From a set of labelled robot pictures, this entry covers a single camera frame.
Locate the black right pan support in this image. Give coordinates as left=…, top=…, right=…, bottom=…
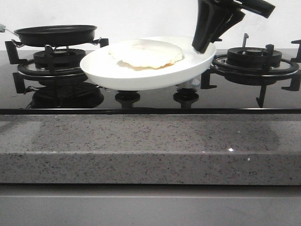
left=200, top=33, right=301, bottom=108

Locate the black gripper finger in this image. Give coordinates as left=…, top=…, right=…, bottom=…
left=192, top=0, right=233, bottom=53
left=211, top=10, right=245, bottom=42

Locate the black left gas burner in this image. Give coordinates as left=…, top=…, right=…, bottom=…
left=33, top=48, right=86, bottom=70

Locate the black left pan support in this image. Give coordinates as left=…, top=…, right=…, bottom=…
left=5, top=40, right=101, bottom=99

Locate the silver right stove knob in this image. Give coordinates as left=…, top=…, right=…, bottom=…
left=176, top=79, right=200, bottom=89

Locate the black pan support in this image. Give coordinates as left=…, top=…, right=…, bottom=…
left=200, top=33, right=301, bottom=108
left=5, top=40, right=101, bottom=99

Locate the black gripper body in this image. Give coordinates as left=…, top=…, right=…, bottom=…
left=233, top=0, right=275, bottom=18

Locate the grey cabinet drawer front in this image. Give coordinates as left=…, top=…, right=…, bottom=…
left=0, top=185, right=301, bottom=226

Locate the fried egg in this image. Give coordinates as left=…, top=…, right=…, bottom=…
left=109, top=39, right=183, bottom=69

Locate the black frying pan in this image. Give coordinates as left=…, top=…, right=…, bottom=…
left=13, top=24, right=97, bottom=47

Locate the black right gas burner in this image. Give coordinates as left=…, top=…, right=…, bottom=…
left=226, top=47, right=282, bottom=69

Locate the black gas burner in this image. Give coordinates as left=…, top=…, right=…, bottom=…
left=33, top=48, right=86, bottom=70
left=226, top=47, right=282, bottom=69

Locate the white plate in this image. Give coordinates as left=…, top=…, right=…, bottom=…
left=80, top=36, right=217, bottom=91

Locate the black glass cooktop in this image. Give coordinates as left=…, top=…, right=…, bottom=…
left=0, top=50, right=301, bottom=114

